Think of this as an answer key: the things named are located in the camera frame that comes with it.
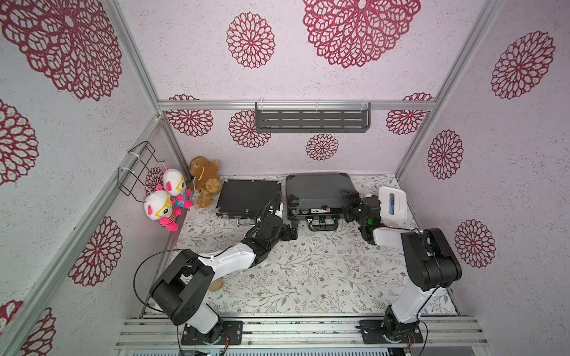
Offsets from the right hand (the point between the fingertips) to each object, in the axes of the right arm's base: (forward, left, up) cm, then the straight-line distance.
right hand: (339, 193), depth 94 cm
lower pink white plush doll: (-13, +71, +6) cm, 72 cm away
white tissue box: (0, -25, -9) cm, 27 cm away
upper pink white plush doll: (0, +70, +6) cm, 70 cm away
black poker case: (+9, +45, -16) cm, 49 cm away
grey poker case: (-2, +8, -3) cm, 8 cm away
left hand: (-13, +22, -3) cm, 26 cm away
